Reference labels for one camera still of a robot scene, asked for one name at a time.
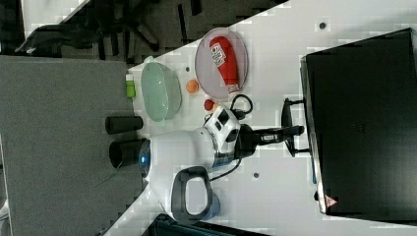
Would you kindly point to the lime green object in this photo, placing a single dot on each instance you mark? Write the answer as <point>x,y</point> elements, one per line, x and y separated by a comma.
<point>130,86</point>

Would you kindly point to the red toy strawberry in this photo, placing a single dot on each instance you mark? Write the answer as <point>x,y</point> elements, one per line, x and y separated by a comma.
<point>208,105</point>

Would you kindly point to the oven door with black handle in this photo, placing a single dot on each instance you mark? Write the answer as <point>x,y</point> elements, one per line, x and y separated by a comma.
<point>309,128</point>

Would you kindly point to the orange toy fruit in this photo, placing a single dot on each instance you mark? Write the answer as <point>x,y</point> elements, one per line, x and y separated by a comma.
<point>192,86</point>

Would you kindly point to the grey round plate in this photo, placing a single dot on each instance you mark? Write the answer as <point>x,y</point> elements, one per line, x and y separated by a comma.
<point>207,74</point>

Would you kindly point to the silver toaster oven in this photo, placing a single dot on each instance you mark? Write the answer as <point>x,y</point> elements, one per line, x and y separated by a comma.
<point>361,119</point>

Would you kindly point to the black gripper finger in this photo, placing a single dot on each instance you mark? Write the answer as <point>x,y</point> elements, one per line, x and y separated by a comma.
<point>275,139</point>
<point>284,131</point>

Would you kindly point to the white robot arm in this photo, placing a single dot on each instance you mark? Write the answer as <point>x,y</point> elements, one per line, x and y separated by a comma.
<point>177,166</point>

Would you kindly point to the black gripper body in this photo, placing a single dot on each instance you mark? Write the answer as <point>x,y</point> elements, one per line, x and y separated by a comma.
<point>246,143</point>

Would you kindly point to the red ketchup bottle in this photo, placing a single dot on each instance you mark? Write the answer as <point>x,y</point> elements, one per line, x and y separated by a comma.
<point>223,56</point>

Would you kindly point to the green perforated colander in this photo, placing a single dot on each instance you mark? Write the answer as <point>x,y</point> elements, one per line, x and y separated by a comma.
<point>161,90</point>

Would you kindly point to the black cylindrical cup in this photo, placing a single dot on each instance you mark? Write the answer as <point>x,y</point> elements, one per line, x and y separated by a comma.
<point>122,124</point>

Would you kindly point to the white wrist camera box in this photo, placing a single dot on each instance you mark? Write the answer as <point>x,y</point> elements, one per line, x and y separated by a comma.
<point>224,125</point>

